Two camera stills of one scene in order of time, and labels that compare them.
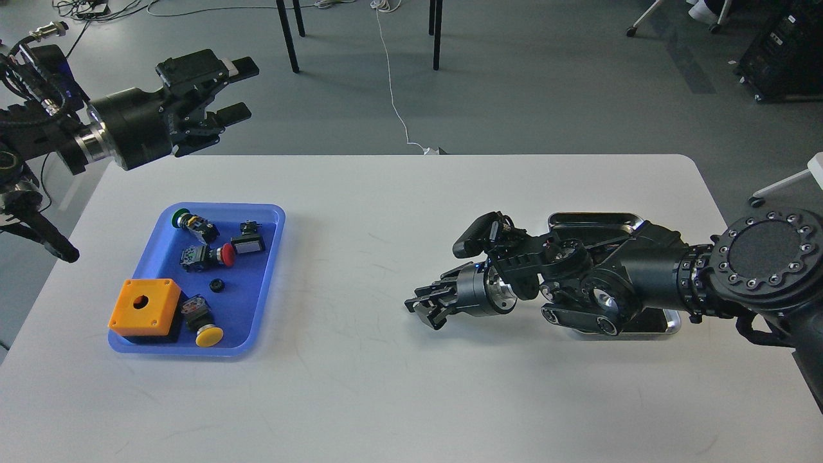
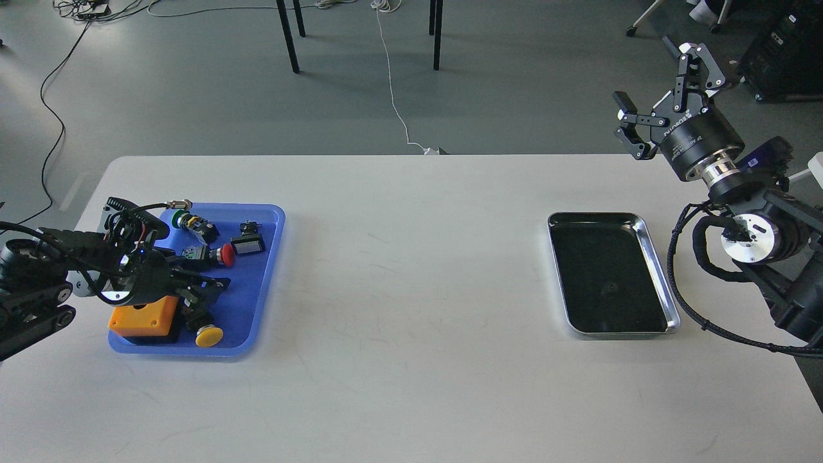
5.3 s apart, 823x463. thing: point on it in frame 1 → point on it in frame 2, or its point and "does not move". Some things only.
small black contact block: (249, 227) does not move
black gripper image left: (137, 125) → (153, 272)
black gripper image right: (480, 292) → (696, 139)
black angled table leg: (285, 22) does not move
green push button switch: (206, 231) does not move
